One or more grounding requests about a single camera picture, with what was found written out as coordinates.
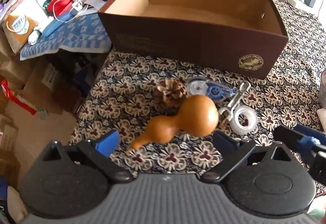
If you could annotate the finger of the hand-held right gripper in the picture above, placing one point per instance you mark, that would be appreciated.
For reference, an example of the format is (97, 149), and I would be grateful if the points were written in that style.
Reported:
(310, 131)
(290, 140)

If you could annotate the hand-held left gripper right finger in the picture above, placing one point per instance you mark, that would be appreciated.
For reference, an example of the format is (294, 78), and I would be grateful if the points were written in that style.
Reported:
(221, 143)

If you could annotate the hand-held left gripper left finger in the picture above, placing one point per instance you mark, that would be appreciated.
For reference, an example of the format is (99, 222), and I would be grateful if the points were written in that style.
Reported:
(108, 142)

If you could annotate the clear tape roll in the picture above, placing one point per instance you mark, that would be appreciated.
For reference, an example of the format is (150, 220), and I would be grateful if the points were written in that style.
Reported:
(242, 124)

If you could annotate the orange bottle gourd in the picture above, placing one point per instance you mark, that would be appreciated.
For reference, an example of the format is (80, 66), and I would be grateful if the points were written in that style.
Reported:
(198, 117)

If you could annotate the silver metal clip tool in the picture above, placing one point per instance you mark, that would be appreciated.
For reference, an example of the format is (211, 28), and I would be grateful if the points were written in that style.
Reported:
(235, 100)

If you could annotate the blue correction tape dispenser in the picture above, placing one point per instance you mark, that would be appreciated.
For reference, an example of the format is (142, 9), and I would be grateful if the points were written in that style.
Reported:
(211, 90)

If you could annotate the brown pine cone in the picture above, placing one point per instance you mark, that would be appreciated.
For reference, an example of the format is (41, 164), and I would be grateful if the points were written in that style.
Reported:
(169, 91)

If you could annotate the brown cardboard box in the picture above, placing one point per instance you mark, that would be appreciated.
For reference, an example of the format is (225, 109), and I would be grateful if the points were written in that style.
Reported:
(178, 40)

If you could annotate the pale cylindrical container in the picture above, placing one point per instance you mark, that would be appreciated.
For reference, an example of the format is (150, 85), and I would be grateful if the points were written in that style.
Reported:
(323, 89)

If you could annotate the floral patterned tablecloth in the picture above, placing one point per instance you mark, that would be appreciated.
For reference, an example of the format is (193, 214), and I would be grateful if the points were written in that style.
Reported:
(127, 96)

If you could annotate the large brown cardboard carton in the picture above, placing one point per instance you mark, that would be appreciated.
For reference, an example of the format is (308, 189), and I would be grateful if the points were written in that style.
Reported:
(38, 129)

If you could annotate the labelled brown cardboard carton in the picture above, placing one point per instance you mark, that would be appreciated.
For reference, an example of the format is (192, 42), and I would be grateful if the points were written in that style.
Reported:
(38, 89)

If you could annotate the blue patterned cloth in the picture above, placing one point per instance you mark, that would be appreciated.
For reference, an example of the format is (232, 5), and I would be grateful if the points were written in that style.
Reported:
(76, 35)

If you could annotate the blue pencil case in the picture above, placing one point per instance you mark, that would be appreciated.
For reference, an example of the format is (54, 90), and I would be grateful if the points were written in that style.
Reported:
(54, 26)

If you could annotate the white orange paper bag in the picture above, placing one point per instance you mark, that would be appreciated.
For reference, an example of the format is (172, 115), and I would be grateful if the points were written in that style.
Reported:
(23, 23)

